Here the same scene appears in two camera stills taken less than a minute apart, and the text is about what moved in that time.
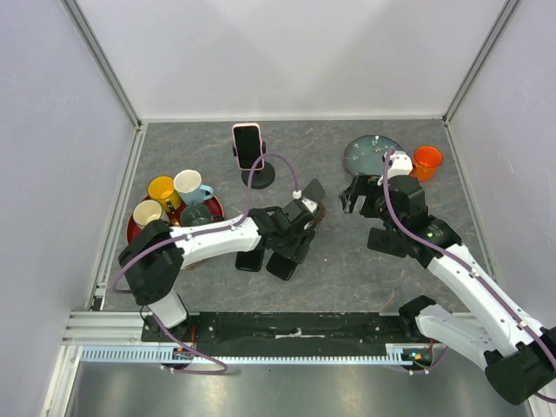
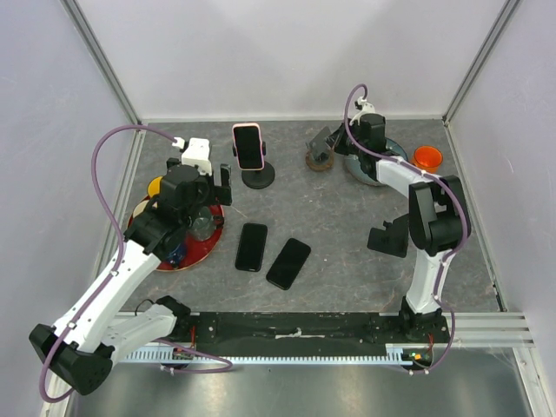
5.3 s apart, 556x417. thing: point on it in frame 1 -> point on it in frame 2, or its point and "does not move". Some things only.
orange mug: (426, 161) does not move
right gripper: (348, 196) -> (334, 140)
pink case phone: (247, 139) does not move
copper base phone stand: (322, 215) -> (321, 162)
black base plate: (288, 334) does not move
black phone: (250, 261) does not move
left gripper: (298, 252) -> (219, 195)
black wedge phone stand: (387, 241) does not move
